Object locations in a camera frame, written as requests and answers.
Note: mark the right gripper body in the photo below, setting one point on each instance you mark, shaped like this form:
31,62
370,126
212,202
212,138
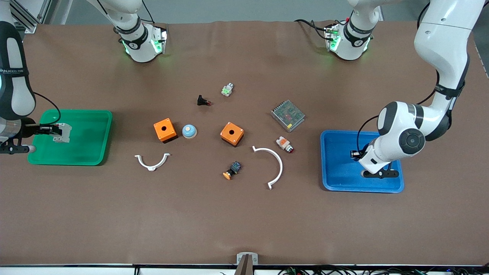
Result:
29,130

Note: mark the black cylindrical capacitor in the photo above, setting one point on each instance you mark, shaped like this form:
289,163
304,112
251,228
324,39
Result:
354,154

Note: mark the white red circuit breaker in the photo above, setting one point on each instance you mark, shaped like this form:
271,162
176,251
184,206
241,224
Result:
65,134

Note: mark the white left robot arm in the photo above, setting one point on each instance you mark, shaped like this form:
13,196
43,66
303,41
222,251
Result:
443,38

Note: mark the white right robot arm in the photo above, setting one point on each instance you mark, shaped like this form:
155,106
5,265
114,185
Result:
137,46

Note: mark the blue plastic tray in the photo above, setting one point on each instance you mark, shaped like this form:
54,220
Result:
340,172

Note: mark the green plastic tray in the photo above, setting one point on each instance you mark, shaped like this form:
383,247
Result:
88,149

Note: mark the orange white red pushbutton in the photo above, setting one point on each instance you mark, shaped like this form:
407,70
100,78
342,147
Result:
283,143

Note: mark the metal mesh power supply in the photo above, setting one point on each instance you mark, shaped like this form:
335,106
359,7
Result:
287,115

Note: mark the orange button box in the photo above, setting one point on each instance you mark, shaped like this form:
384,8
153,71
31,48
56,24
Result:
165,130
231,133

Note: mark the orange mushroom pushbutton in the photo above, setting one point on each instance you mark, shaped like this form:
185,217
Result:
233,169

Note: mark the blue dome buzzer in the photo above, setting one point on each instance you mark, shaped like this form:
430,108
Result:
189,131

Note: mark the large white curved bracket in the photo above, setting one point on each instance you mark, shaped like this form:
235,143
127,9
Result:
280,164

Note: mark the small white curved bracket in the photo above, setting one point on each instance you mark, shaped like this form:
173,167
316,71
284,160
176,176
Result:
153,167

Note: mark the aluminium frame profile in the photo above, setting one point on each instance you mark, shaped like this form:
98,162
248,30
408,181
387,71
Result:
28,17

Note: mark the white green switch module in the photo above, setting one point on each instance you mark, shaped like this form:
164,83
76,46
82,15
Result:
227,90

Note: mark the grey metal mount plate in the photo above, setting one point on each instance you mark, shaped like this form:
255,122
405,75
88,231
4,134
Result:
240,258

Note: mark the brown camera pole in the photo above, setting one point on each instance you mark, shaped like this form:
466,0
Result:
244,267

